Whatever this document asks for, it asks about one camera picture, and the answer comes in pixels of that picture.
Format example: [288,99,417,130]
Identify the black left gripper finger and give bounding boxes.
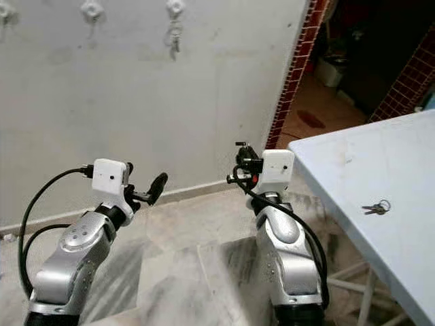
[146,172,169,206]

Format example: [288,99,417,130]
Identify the long black left arm cable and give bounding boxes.
[18,165,96,300]

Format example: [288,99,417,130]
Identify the pale blue plastic table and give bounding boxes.
[287,109,435,326]

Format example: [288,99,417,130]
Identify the white bucket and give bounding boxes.
[316,54,347,88]

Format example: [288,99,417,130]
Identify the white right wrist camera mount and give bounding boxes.
[260,149,295,194]

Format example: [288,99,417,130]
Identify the white table leg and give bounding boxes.
[357,268,379,326]

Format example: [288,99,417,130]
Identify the silver keys on ring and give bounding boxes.
[362,199,392,216]
[164,18,184,60]

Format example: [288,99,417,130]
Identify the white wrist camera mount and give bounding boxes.
[260,149,295,194]
[92,158,133,215]

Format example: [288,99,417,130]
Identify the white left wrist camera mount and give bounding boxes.
[92,158,133,215]

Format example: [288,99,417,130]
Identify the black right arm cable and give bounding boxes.
[234,178,330,310]

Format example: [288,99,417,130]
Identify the short black left arm cable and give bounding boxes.
[27,222,75,286]

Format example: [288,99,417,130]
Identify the white wall hook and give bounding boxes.
[0,0,16,22]
[165,0,186,18]
[80,0,105,22]

